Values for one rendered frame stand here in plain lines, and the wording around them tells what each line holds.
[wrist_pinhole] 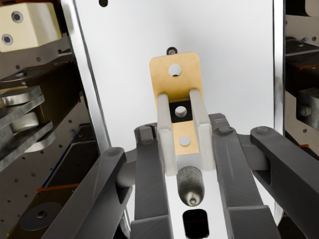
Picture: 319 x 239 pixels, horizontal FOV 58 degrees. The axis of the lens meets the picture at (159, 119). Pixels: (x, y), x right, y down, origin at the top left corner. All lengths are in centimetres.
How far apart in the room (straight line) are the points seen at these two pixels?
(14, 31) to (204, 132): 18
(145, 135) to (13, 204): 74
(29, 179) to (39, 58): 31
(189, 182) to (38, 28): 22
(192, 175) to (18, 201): 60
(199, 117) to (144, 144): 4
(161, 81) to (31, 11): 12
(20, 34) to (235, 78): 21
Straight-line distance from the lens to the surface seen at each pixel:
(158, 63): 22
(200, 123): 16
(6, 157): 25
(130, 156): 15
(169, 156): 16
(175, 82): 22
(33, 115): 28
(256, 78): 33
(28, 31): 27
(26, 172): 79
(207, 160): 17
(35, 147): 29
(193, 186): 33
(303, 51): 54
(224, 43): 32
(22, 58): 68
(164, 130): 16
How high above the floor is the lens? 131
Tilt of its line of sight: 68 degrees down
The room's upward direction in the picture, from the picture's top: 178 degrees counter-clockwise
